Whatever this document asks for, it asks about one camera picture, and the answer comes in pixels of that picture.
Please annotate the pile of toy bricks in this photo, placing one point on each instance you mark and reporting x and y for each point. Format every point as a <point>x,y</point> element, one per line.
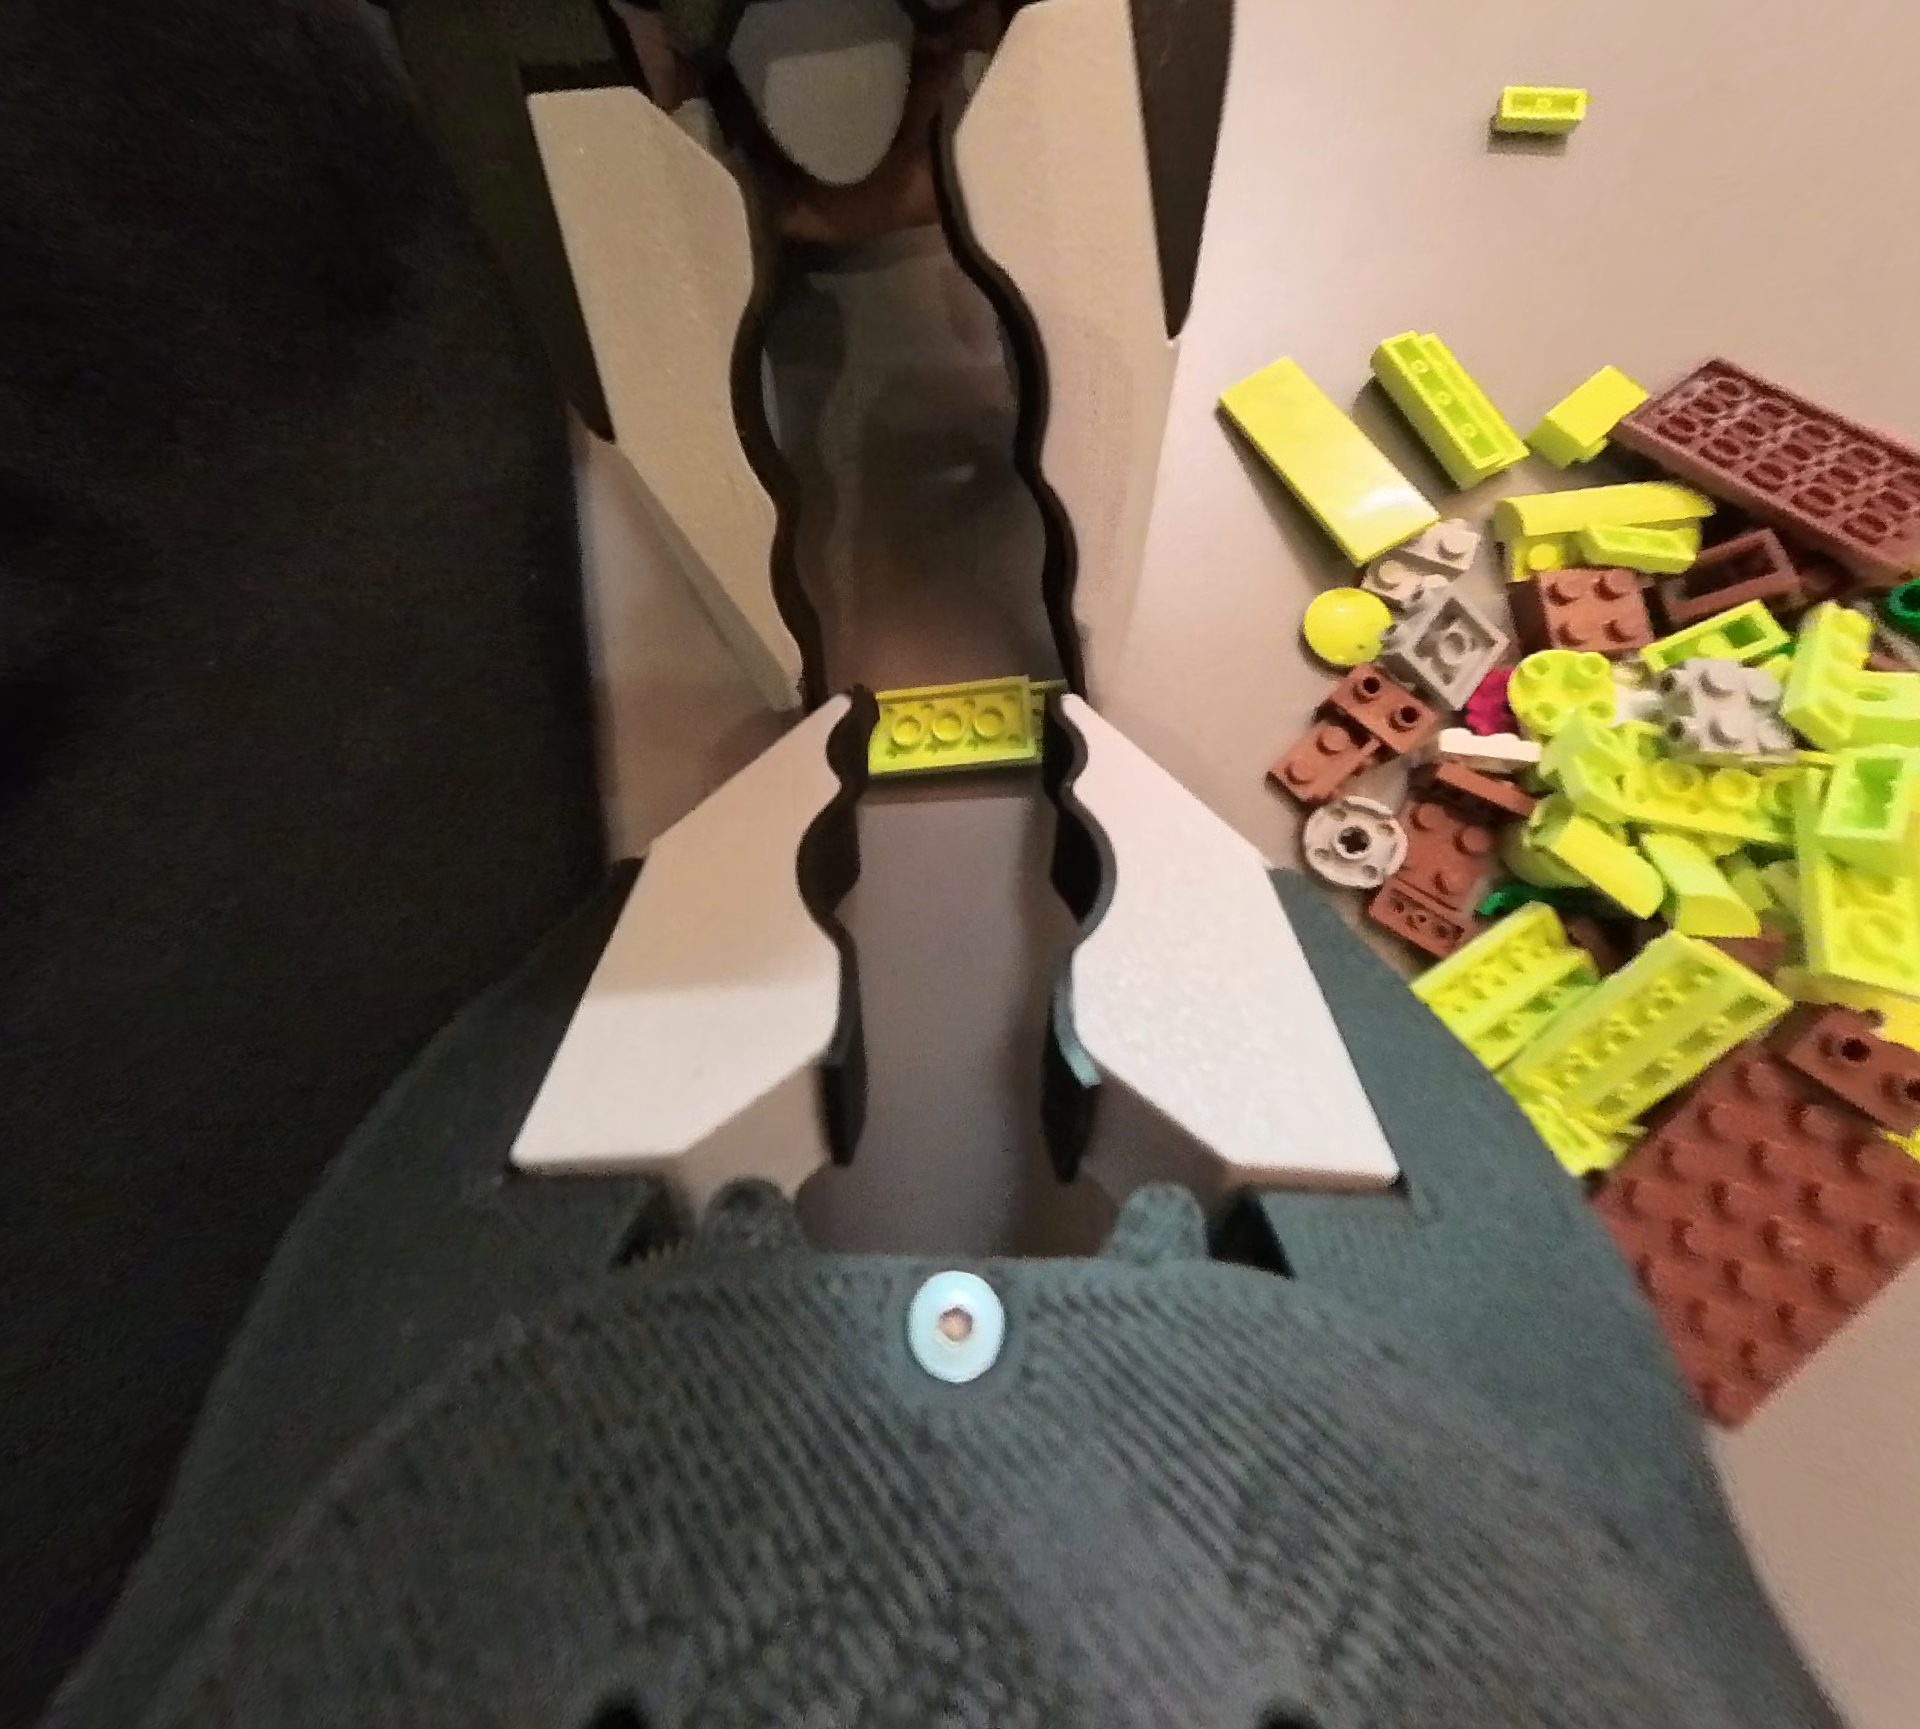
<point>1649,859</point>

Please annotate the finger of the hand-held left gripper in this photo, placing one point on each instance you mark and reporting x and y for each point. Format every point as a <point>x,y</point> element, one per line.
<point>646,260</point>
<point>1093,230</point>

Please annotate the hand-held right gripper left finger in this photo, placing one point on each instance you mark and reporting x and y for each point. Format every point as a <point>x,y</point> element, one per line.
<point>704,1009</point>

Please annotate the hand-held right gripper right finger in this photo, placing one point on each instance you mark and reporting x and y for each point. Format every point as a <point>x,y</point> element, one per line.
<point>1215,1009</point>

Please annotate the lime green plates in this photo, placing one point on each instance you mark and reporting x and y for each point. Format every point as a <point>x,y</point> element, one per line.
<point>953,724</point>

